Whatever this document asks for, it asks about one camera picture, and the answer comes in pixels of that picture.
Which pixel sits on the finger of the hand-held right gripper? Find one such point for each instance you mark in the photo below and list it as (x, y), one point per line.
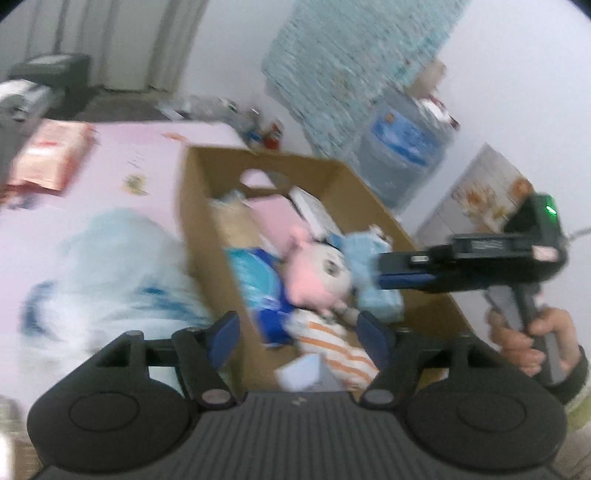
(406, 265)

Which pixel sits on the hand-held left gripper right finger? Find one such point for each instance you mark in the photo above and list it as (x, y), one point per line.
(369, 339)

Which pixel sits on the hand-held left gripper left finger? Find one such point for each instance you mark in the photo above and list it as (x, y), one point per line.
(226, 334)

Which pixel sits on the orange striped white cloth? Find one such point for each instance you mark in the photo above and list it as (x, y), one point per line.
(332, 341)

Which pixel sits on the light blue checked cloth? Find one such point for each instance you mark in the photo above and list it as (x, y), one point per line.
(369, 277)

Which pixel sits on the blue and white wipes packet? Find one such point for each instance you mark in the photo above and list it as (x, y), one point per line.
(263, 290)

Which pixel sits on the pink plush toy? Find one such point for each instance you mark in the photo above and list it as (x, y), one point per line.
(309, 272)

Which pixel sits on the brown cardboard box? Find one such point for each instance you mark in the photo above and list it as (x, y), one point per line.
(203, 230)

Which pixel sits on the clear plastic bag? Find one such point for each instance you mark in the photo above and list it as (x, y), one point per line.
(231, 217)

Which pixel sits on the person's right hand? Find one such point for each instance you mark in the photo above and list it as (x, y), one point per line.
(561, 337)

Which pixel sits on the white printed carton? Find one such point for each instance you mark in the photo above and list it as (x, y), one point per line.
(480, 194)

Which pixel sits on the large blue water bottle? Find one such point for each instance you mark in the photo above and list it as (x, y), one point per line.
(401, 143)

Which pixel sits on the white plastic bag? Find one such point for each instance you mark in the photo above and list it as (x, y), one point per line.
(115, 277)

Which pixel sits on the teal floral fabric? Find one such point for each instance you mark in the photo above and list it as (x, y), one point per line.
(351, 60)

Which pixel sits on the pile of small floor litter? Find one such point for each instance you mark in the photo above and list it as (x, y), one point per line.
(240, 117)

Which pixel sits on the pink wipes pack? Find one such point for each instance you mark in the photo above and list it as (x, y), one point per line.
(51, 157)

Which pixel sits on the grey curtain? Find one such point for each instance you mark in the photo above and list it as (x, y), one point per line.
(129, 41)

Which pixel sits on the black box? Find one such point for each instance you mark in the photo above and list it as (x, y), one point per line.
(51, 69)

